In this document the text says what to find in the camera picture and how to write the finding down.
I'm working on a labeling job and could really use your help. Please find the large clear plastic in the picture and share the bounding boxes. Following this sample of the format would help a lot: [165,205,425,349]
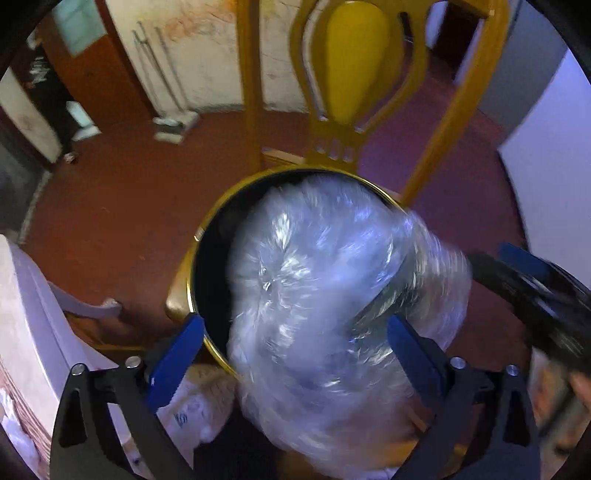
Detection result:
[228,175,472,479]

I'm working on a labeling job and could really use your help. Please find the black gold trash bin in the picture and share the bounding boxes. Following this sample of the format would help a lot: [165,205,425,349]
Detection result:
[186,166,401,376]

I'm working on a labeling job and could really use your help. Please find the person's right hand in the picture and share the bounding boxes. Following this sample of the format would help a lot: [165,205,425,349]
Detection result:
[528,349,590,461]

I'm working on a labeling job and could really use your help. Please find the wooden chair by bin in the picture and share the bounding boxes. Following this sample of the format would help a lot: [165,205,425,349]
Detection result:
[164,0,512,324]

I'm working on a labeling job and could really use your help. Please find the white dustpan with broom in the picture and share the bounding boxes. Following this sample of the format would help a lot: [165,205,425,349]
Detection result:
[132,20,200,145]

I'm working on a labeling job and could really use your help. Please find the brown kitchen sliding door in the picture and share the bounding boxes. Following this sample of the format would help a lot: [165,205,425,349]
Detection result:
[37,0,155,128]

